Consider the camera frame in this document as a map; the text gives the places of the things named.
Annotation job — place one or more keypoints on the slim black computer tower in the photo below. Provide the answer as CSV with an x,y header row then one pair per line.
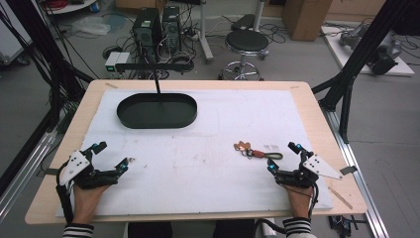
x,y
171,28

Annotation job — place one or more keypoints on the white pole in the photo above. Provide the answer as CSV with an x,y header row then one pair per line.
x,y
259,15

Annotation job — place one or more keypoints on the black round stool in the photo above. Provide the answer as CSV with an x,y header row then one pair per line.
x,y
247,41

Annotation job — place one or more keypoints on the thin wooden stick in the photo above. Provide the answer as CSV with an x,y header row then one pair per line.
x,y
340,197

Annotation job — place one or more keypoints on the person's left hand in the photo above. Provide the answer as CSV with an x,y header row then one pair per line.
x,y
85,203

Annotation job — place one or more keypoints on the black metal frame post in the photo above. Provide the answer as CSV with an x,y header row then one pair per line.
x,y
360,56
43,49

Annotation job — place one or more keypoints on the grey robot part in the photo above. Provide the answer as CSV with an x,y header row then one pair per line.
x,y
383,53

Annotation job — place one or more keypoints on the person's right hand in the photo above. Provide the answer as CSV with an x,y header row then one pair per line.
x,y
300,201

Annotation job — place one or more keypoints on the black stand with oval tray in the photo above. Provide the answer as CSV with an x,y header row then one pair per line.
x,y
157,112

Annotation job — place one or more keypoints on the black flat case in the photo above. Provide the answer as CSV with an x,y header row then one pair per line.
x,y
243,22

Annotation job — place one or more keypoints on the person's right leg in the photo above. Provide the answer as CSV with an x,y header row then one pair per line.
x,y
232,229

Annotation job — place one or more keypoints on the white table leg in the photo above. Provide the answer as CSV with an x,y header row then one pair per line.
x,y
205,33

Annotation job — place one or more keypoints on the clear plastic bag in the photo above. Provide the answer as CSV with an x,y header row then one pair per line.
x,y
90,25

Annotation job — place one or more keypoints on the black clutter on floor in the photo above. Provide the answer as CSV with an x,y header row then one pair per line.
x,y
341,223

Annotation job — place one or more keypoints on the aluminium rail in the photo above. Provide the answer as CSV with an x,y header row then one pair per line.
x,y
23,175
363,185

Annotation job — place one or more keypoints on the grey tape strip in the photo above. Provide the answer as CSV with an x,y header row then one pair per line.
x,y
348,170
49,172

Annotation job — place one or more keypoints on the small brown scrap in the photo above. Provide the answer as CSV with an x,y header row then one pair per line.
x,y
131,160

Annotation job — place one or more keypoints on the white floor board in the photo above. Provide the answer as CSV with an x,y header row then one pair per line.
x,y
336,49

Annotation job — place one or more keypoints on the cardboard box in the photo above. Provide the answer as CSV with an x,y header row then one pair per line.
x,y
305,20

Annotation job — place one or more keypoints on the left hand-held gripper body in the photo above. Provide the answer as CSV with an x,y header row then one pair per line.
x,y
79,165

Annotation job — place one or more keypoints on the person's leg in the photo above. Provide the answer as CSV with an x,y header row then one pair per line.
x,y
150,230
232,229

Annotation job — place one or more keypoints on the person's left leg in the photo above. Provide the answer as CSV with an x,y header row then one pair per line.
x,y
150,230

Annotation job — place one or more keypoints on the white table mat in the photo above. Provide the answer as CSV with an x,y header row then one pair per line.
x,y
198,178

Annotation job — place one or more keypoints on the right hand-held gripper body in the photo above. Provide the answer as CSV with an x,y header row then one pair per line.
x,y
297,178

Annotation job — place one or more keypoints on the white box device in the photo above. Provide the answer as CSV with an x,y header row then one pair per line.
x,y
116,61

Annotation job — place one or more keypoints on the white round table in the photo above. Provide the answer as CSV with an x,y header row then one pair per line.
x,y
71,7

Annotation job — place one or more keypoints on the large black computer tower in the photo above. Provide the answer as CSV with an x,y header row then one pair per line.
x,y
147,33

